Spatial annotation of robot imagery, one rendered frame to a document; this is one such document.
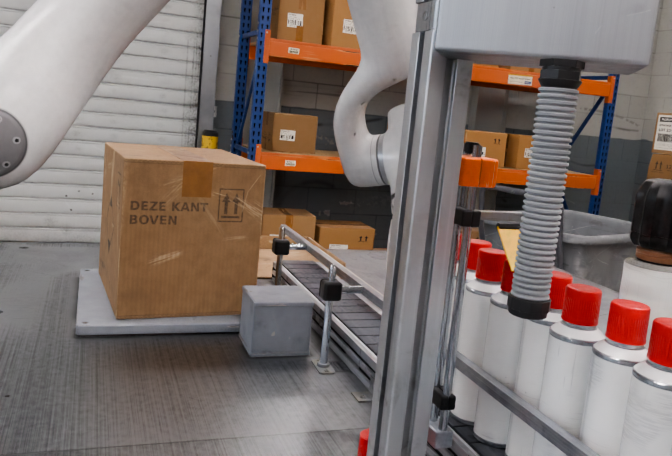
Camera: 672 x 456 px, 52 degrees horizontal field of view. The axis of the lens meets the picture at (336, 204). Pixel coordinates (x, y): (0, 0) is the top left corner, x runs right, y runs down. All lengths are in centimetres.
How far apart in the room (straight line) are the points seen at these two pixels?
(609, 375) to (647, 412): 5
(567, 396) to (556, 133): 26
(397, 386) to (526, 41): 34
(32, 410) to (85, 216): 406
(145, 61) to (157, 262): 377
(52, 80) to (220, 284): 57
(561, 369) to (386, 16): 48
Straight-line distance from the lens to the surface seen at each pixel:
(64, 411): 94
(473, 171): 70
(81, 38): 78
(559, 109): 56
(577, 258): 307
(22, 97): 75
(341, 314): 119
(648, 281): 99
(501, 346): 77
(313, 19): 452
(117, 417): 92
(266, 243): 187
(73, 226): 498
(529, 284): 58
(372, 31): 91
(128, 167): 114
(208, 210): 118
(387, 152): 98
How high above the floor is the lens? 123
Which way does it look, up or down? 8 degrees down
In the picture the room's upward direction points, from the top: 6 degrees clockwise
